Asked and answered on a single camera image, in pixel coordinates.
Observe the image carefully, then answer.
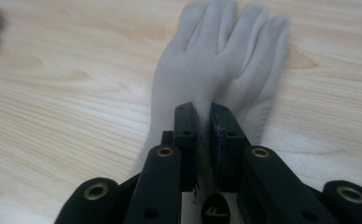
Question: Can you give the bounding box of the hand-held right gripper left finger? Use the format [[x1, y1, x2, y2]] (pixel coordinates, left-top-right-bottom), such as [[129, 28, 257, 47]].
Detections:
[[161, 102, 200, 192]]

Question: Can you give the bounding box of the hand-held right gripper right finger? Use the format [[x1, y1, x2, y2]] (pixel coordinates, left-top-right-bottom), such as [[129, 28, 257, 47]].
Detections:
[[209, 102, 252, 192]]

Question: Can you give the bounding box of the thin glove with dark button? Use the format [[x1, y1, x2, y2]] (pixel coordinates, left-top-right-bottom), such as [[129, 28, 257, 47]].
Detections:
[[131, 0, 292, 224]]

